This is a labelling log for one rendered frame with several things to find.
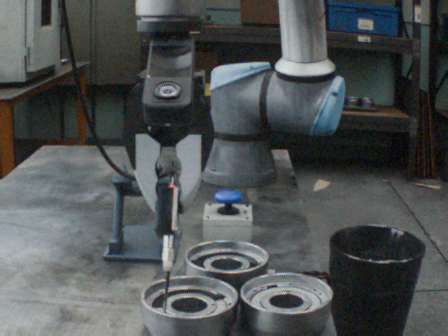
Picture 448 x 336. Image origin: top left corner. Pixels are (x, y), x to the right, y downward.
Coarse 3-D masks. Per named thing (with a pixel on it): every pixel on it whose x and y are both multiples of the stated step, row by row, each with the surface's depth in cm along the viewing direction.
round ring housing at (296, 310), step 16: (288, 272) 73; (256, 288) 72; (272, 288) 73; (304, 288) 72; (320, 288) 71; (240, 304) 68; (272, 304) 70; (288, 304) 71; (304, 304) 68; (320, 304) 69; (256, 320) 65; (272, 320) 64; (288, 320) 64; (304, 320) 64; (320, 320) 65
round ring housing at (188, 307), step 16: (160, 288) 72; (176, 288) 72; (192, 288) 72; (208, 288) 72; (224, 288) 71; (144, 304) 66; (176, 304) 70; (192, 304) 71; (208, 304) 68; (144, 320) 67; (160, 320) 64; (176, 320) 63; (192, 320) 63; (208, 320) 64; (224, 320) 65
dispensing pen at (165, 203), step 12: (168, 168) 71; (168, 192) 68; (168, 204) 68; (168, 216) 67; (156, 228) 67; (168, 228) 67; (168, 240) 68; (168, 252) 68; (168, 264) 67; (168, 276) 67; (168, 288) 67
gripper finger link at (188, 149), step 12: (180, 144) 67; (192, 144) 67; (180, 156) 68; (192, 156) 68; (192, 168) 68; (180, 180) 68; (192, 180) 68; (180, 192) 69; (192, 192) 69; (180, 204) 69
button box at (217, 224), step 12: (216, 204) 97; (204, 216) 92; (216, 216) 92; (228, 216) 92; (240, 216) 92; (204, 228) 91; (216, 228) 91; (228, 228) 91; (240, 228) 91; (204, 240) 92; (240, 240) 91
